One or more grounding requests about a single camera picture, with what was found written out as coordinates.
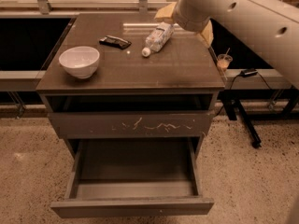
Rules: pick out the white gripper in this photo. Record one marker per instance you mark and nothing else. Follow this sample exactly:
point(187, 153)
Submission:
point(189, 23)

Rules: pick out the clear plastic water bottle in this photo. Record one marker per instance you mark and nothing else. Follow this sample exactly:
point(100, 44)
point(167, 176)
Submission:
point(157, 38)

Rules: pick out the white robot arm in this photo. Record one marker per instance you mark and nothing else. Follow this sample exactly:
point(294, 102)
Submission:
point(268, 27)

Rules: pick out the dark brown drawer cabinet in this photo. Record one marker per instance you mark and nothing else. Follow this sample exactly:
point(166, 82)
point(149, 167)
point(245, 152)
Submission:
point(181, 77)

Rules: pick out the scratched closed cabinet drawer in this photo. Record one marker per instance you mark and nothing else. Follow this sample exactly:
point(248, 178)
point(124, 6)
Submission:
point(93, 125)

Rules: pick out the open bottom cabinet drawer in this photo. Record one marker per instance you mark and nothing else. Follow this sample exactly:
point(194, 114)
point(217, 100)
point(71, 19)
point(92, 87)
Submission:
point(133, 178)

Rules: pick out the plastic cup with straw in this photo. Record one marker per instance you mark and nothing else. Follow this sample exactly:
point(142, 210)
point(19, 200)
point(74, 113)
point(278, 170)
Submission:
point(224, 60)

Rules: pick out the black snack wrapper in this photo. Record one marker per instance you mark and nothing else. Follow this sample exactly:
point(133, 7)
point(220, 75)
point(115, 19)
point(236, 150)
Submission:
point(115, 42)

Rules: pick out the black power adapter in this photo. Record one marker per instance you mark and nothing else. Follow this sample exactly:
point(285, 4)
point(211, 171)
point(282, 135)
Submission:
point(248, 72)

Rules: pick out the black metal stand leg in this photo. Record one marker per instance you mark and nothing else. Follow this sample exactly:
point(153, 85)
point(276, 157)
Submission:
point(230, 103)

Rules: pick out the white ceramic bowl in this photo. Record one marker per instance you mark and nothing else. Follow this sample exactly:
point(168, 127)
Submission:
point(80, 62)

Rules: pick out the metal window railing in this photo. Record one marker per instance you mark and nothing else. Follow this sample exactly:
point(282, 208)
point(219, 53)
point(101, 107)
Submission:
point(93, 3)

